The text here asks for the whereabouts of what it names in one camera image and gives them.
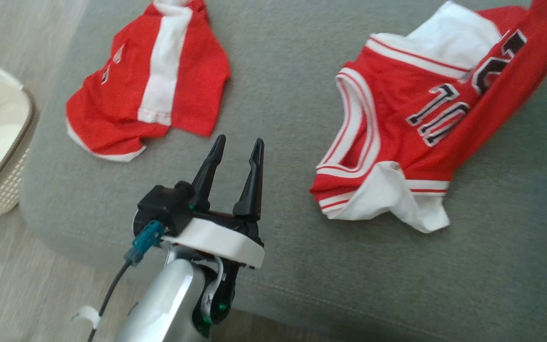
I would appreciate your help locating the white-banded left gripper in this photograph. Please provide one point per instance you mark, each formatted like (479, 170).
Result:
(221, 242)

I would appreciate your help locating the red shorts with white stripe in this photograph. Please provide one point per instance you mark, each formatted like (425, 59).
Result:
(193, 71)

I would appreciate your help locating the red numbered basketball jersey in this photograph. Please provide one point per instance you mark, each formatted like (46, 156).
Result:
(397, 95)

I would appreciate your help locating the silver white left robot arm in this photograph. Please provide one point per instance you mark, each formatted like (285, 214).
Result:
(164, 304)

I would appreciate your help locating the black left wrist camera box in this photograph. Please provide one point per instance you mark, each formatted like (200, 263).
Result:
(162, 206)

